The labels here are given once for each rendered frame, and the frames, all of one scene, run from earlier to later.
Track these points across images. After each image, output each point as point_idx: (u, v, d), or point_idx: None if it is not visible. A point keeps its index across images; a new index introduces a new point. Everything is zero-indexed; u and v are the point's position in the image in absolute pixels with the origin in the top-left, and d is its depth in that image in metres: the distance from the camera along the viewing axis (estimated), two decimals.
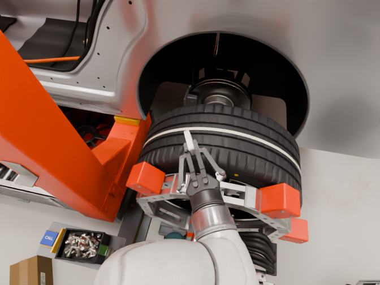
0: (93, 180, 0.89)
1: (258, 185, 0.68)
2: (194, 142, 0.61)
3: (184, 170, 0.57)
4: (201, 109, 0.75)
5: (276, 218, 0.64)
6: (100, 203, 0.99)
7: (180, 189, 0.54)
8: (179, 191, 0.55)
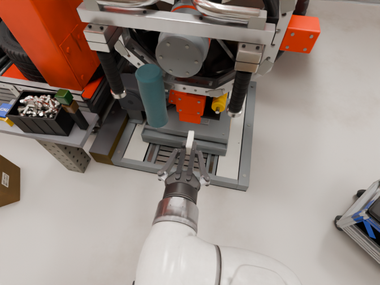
0: None
1: None
2: (185, 146, 0.62)
3: (199, 167, 0.57)
4: None
5: None
6: (59, 37, 0.79)
7: (204, 184, 0.53)
8: (207, 184, 0.53)
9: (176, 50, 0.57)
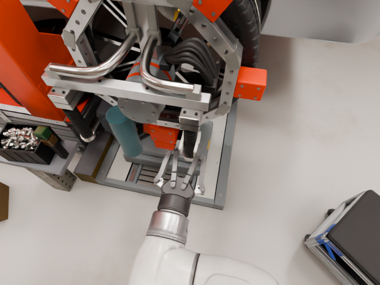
0: (21, 35, 0.76)
1: (223, 13, 0.60)
2: (199, 146, 0.61)
3: (166, 165, 0.58)
4: None
5: (214, 13, 0.52)
6: (37, 78, 0.86)
7: (157, 182, 0.56)
8: (155, 184, 0.56)
9: (134, 104, 0.64)
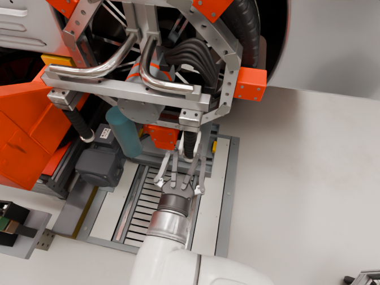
0: None
1: (223, 14, 0.60)
2: (199, 146, 0.61)
3: (166, 165, 0.58)
4: None
5: (214, 13, 0.52)
6: None
7: (157, 182, 0.56)
8: (155, 184, 0.56)
9: (134, 105, 0.64)
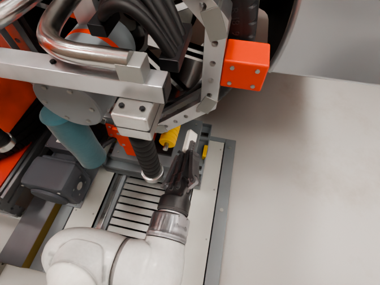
0: None
1: None
2: (190, 143, 0.61)
3: (173, 170, 0.60)
4: None
5: None
6: None
7: (163, 187, 0.59)
8: (164, 189, 0.59)
9: (59, 95, 0.40)
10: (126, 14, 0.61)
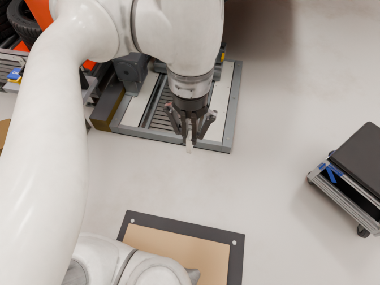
0: None
1: None
2: None
3: (177, 119, 0.57)
4: None
5: None
6: None
7: (169, 103, 0.53)
8: (166, 103, 0.53)
9: None
10: None
